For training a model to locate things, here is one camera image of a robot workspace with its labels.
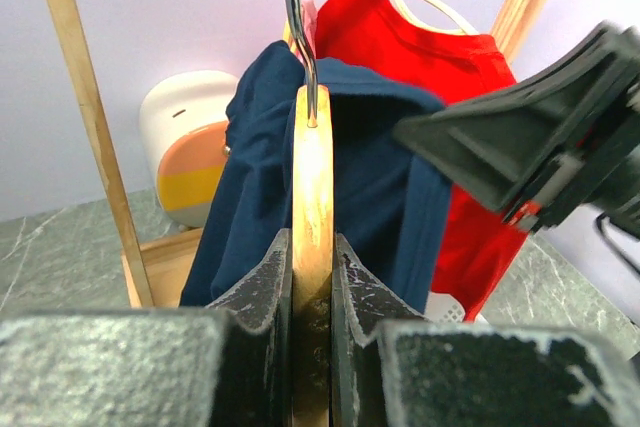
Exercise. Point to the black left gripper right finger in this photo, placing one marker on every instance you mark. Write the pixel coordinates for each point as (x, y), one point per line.
(392, 367)

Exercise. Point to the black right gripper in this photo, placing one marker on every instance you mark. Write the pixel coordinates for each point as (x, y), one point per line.
(540, 148)

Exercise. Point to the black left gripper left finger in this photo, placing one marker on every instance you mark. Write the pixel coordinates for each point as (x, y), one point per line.
(222, 365)

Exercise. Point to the navy blue t shirt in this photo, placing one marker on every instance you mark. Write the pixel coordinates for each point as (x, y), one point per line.
(390, 204)

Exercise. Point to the wooden hanger with metal hook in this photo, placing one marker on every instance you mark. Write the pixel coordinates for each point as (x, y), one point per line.
(312, 244)

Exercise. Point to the red t shirt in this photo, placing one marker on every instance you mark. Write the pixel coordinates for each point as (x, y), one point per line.
(477, 247)

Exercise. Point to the pink t shirt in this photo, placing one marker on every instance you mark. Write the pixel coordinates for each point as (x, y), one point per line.
(309, 20)

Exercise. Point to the white plastic laundry basket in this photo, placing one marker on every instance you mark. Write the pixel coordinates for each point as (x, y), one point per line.
(443, 308)

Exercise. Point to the white orange yellow container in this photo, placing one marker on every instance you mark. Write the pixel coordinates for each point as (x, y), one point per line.
(183, 123)

